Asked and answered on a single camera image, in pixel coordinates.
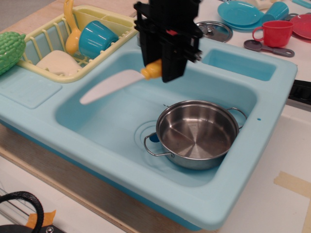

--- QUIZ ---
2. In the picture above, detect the beige masking tape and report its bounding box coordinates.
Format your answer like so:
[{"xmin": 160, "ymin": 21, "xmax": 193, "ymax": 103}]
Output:
[{"xmin": 274, "ymin": 171, "xmax": 311, "ymax": 233}]

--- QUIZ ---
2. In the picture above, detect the white plate in rack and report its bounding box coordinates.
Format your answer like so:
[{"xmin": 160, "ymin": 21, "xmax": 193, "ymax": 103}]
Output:
[{"xmin": 36, "ymin": 50, "xmax": 82, "ymax": 76}]

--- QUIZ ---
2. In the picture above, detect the red plastic plate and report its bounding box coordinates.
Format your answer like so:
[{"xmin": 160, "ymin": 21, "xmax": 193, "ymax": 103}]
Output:
[{"xmin": 290, "ymin": 14, "xmax": 311, "ymax": 39}]

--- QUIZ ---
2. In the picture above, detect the yellow plastic spoon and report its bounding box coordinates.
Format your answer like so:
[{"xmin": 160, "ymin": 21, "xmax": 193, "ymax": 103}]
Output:
[{"xmin": 63, "ymin": 0, "xmax": 81, "ymax": 54}]

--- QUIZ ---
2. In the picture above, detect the black cable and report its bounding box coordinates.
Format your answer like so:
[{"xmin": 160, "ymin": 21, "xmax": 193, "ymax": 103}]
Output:
[{"xmin": 0, "ymin": 191, "xmax": 45, "ymax": 230}]

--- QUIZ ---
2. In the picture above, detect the blue plastic cup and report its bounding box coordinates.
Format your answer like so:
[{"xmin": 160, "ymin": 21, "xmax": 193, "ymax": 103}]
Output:
[{"xmin": 261, "ymin": 1, "xmax": 289, "ymax": 23}]

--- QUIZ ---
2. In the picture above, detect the yellow dish rack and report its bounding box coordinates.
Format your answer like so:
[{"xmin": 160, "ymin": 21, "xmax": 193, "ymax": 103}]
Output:
[{"xmin": 17, "ymin": 5, "xmax": 138, "ymax": 83}]

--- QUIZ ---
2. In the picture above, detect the orange tape piece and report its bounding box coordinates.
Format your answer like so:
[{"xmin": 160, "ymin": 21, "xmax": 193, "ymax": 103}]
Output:
[{"xmin": 25, "ymin": 210, "xmax": 56, "ymax": 229}]

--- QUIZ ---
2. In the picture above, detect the grey plastic spoon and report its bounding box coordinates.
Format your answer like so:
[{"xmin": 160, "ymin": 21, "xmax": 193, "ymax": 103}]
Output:
[{"xmin": 243, "ymin": 40, "xmax": 295, "ymax": 58}]

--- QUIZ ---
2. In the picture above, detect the green toy vegetable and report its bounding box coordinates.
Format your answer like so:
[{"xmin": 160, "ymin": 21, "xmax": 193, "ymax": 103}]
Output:
[{"xmin": 0, "ymin": 32, "xmax": 26, "ymax": 75}]

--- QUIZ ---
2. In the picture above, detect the blue plastic plate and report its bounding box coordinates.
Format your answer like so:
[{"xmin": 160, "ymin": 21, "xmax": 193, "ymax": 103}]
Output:
[{"xmin": 217, "ymin": 1, "xmax": 264, "ymax": 30}]

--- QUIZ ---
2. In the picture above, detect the grey toy faucet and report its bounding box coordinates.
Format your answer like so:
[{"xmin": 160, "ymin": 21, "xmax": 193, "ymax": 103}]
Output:
[{"xmin": 137, "ymin": 33, "xmax": 141, "ymax": 47}]

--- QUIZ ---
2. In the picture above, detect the black object right edge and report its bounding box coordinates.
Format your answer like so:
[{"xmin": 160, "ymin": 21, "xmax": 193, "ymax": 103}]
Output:
[{"xmin": 288, "ymin": 80, "xmax": 311, "ymax": 105}]

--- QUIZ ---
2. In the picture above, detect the white knife yellow handle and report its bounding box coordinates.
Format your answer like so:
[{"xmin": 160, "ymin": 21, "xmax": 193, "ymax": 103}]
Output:
[{"xmin": 80, "ymin": 59, "xmax": 162, "ymax": 105}]

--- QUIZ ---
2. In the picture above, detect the light blue toy sink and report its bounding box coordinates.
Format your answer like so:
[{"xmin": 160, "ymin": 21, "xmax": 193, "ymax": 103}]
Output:
[{"xmin": 0, "ymin": 37, "xmax": 297, "ymax": 230}]

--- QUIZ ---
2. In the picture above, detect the steel pot lid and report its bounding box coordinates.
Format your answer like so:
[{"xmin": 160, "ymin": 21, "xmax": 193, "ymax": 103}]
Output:
[{"xmin": 196, "ymin": 21, "xmax": 233, "ymax": 43}]

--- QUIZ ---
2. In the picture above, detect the red mug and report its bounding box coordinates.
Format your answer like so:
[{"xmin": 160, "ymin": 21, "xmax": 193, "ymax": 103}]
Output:
[{"xmin": 252, "ymin": 20, "xmax": 294, "ymax": 47}]

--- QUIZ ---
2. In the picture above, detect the stainless steel pot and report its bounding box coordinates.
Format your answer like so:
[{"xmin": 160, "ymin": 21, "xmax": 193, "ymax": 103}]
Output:
[{"xmin": 143, "ymin": 100, "xmax": 247, "ymax": 170}]

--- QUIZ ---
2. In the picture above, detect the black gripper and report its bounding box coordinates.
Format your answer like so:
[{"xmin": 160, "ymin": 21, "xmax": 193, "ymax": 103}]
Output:
[{"xmin": 134, "ymin": 0, "xmax": 203, "ymax": 83}]

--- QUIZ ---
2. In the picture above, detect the blue cup in rack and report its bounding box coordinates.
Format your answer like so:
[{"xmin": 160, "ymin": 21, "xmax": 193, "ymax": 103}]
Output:
[{"xmin": 79, "ymin": 20, "xmax": 119, "ymax": 59}]

